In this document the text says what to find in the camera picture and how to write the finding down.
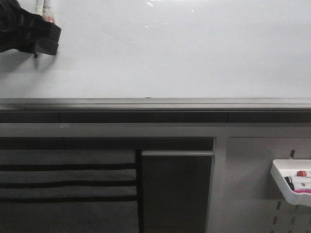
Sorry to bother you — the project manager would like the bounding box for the grey fabric pocket organizer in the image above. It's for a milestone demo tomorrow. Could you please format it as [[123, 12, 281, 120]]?
[[0, 150, 143, 233]]

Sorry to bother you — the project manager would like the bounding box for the grey pegboard panel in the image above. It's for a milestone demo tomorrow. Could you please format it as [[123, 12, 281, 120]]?
[[206, 137, 311, 233]]

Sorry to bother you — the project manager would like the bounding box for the pink eraser in tray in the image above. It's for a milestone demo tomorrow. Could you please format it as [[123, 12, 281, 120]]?
[[294, 189, 311, 194]]

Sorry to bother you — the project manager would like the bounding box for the dark grey panel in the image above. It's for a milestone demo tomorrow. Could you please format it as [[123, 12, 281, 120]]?
[[142, 150, 213, 233]]

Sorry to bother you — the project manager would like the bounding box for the grey whiteboard tray rail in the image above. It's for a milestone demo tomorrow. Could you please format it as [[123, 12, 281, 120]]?
[[0, 98, 311, 112]]

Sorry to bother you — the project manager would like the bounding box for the white dry-erase marker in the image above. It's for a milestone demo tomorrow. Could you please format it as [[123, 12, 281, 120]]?
[[34, 0, 57, 59]]

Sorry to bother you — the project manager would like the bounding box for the red capped marker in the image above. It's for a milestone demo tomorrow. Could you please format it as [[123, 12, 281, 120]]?
[[296, 170, 311, 178]]

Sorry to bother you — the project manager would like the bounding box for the white plastic tray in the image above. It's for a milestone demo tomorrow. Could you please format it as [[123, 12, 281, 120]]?
[[271, 159, 311, 207]]

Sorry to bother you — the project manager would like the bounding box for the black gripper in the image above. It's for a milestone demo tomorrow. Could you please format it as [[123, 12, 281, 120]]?
[[0, 0, 61, 56]]

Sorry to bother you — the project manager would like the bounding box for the white whiteboard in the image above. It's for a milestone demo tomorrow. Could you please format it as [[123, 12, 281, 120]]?
[[0, 0, 311, 98]]

